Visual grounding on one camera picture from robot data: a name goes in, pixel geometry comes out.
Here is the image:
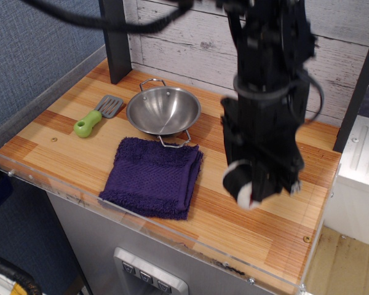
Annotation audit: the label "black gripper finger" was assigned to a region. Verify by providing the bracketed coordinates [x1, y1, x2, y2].
[224, 140, 254, 167]
[252, 161, 283, 202]

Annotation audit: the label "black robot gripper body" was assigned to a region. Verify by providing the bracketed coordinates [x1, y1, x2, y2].
[221, 90, 306, 194]

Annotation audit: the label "black and white sushi roll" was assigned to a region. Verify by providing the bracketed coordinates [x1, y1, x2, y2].
[223, 159, 261, 210]

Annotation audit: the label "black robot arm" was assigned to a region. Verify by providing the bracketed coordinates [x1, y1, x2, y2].
[217, 1, 317, 210]

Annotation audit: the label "purple folded towel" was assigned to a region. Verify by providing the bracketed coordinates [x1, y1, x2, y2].
[99, 138, 203, 220]

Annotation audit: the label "white aluminium side unit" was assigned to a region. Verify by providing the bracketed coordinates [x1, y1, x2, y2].
[323, 116, 369, 245]

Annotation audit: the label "silver cabinet with buttons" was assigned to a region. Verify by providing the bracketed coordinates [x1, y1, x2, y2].
[49, 193, 298, 294]

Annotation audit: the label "clear acrylic edge guard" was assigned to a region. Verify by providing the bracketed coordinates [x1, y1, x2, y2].
[0, 61, 341, 294]

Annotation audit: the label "yellow object at corner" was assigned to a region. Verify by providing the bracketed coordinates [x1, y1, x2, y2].
[10, 283, 27, 295]

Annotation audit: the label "stainless steel bowl with handles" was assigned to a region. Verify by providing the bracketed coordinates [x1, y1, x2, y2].
[126, 78, 201, 149]

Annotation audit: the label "dark grey right post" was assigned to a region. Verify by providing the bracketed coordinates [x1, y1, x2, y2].
[333, 48, 369, 153]

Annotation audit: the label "dark grey post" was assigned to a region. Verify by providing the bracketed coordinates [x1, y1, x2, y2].
[333, 48, 369, 153]
[99, 0, 132, 84]

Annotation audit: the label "green handled grey spatula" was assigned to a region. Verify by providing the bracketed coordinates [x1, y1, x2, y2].
[73, 95, 124, 138]

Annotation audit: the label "dark grey left post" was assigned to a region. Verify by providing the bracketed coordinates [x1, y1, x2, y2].
[99, 0, 132, 84]

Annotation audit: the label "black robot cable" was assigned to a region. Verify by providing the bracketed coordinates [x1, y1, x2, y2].
[20, 0, 325, 124]

